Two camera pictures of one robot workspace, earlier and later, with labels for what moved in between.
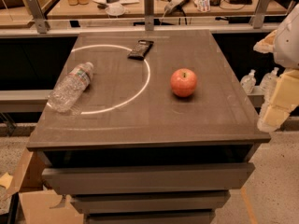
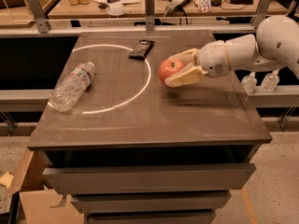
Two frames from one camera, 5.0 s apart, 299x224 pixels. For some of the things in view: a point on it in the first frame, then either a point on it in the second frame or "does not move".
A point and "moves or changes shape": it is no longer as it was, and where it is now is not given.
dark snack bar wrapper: x=140 y=49 does not move
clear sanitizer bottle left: x=248 y=82 does not move
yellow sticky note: x=6 y=180 does not move
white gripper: x=288 y=46 → x=212 y=59
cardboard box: x=41 y=205 does not move
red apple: x=183 y=82 moves or changes shape
